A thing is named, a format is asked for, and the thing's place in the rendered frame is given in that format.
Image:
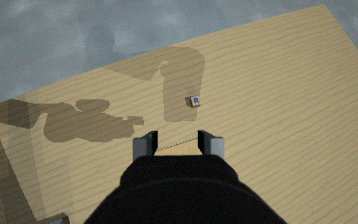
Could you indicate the tan square mat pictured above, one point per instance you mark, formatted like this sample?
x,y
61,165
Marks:
x,y
187,148

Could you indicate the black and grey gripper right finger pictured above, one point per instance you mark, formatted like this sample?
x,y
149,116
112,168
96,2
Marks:
x,y
208,144

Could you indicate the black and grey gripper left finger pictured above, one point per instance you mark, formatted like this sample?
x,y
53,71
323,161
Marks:
x,y
146,145

